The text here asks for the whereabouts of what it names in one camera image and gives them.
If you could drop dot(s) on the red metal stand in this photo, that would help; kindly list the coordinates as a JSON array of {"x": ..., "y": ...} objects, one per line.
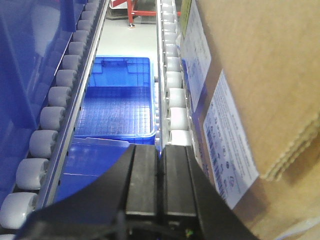
[{"x": 132, "y": 11}]

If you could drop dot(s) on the roller track rail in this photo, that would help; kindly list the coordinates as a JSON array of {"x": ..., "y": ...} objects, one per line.
[
  {"x": 174, "y": 118},
  {"x": 61, "y": 106}
]

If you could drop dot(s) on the right roller track rail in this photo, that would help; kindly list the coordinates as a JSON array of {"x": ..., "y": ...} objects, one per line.
[{"x": 174, "y": 118}]

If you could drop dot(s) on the blue plastic crate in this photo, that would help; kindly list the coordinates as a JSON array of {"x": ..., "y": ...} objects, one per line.
[{"x": 119, "y": 102}]

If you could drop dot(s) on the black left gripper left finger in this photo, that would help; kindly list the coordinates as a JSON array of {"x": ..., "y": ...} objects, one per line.
[{"x": 121, "y": 204}]

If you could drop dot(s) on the blue crate lower front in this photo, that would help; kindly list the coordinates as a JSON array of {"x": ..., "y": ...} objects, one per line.
[{"x": 87, "y": 159}]

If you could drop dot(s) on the brown cardboard box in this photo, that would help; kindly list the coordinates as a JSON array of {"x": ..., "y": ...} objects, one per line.
[{"x": 253, "y": 75}]

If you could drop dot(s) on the blue plastic bin left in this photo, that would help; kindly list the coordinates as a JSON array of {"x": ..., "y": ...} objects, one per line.
[{"x": 33, "y": 37}]

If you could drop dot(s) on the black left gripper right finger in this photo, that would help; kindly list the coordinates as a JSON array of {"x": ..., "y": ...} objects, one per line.
[{"x": 191, "y": 205}]

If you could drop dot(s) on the left roller track rail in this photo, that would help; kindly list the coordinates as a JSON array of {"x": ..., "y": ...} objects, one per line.
[{"x": 61, "y": 106}]

